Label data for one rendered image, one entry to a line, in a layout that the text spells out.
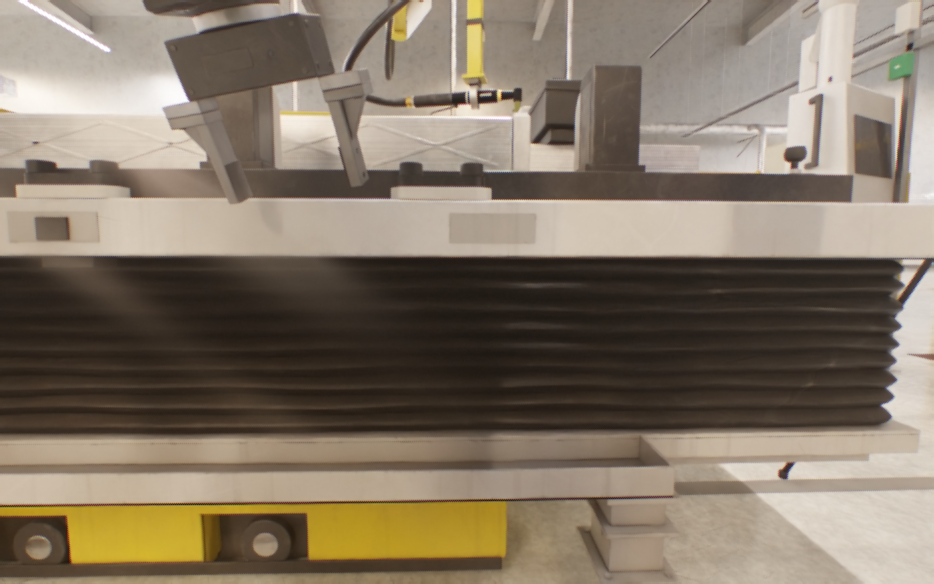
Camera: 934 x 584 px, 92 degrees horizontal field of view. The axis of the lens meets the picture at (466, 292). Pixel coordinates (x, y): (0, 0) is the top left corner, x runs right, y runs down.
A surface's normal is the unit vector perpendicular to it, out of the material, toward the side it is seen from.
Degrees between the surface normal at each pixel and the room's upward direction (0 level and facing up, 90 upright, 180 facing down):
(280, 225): 90
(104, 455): 90
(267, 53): 114
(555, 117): 90
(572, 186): 90
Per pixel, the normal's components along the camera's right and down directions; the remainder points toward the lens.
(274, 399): 0.05, -0.82
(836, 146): -0.89, 0.04
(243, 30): -0.09, 0.49
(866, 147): 0.45, 0.01
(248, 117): 0.04, 0.10
